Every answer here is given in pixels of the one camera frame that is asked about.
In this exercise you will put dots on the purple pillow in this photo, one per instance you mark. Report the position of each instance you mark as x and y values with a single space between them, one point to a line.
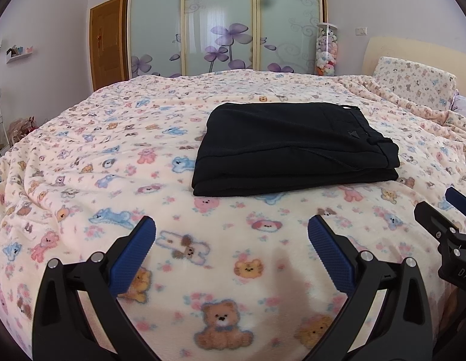
464 112

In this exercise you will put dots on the frosted glass flower wardrobe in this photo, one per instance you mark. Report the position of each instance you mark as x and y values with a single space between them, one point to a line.
218 18

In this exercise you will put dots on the black pants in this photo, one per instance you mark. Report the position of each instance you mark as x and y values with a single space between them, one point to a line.
285 150

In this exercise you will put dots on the bear printed pillow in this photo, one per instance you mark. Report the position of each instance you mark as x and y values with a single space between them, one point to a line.
413 81

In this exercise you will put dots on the white wall socket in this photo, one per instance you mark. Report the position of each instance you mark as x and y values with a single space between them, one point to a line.
361 31

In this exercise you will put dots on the clear tube of plush toys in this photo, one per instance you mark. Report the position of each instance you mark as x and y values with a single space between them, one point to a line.
326 52

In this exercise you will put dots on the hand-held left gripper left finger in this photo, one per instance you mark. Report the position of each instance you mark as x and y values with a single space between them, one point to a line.
133 255

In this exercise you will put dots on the dried flower bouquet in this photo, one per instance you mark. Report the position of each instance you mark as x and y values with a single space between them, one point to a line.
22 129

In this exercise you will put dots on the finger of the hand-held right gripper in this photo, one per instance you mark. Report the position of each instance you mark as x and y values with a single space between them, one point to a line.
432 216
460 205

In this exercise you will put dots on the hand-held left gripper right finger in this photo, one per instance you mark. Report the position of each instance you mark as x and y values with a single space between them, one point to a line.
329 252

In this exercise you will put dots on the wooden door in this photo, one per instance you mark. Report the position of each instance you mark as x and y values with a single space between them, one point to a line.
107 45

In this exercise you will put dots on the cream bed headboard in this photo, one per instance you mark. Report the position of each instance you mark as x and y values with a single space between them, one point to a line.
406 47

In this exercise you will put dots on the bear printed fleece blanket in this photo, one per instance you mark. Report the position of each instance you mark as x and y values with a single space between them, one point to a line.
142 195

